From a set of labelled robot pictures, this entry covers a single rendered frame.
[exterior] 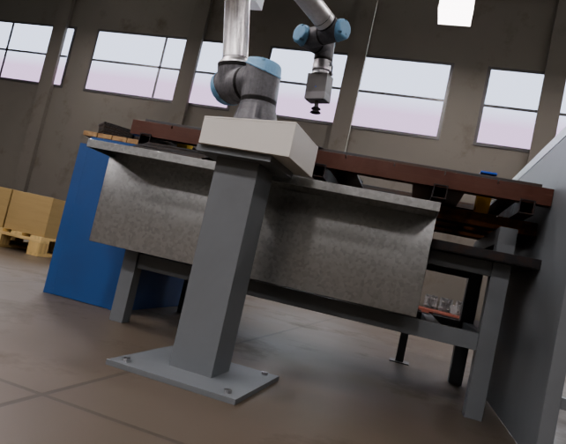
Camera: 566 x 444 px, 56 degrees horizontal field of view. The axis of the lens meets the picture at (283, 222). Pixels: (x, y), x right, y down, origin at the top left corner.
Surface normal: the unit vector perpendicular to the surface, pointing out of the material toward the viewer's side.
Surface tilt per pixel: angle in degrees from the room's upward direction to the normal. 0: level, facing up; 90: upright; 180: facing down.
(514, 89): 90
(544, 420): 90
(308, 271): 90
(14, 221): 90
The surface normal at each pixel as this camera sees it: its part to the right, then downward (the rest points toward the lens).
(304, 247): -0.22, -0.11
